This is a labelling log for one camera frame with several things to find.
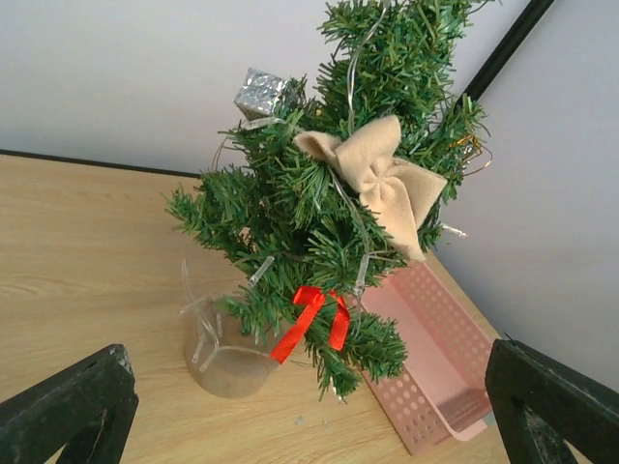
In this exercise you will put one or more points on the pink plastic basket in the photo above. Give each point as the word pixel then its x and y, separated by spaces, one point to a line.
pixel 441 392

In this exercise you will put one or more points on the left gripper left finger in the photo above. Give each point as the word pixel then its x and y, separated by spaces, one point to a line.
pixel 82 414

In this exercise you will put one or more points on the silver gift box ornament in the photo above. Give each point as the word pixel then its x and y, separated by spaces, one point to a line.
pixel 260 94

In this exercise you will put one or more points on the small green christmas tree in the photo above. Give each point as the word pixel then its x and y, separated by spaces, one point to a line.
pixel 329 203

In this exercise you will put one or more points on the gold cord bow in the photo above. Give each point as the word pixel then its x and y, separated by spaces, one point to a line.
pixel 470 148

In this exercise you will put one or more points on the burlap bow ornament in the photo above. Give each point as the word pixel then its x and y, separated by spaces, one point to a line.
pixel 398 192

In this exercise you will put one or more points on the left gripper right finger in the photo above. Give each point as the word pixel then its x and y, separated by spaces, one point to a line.
pixel 544 410

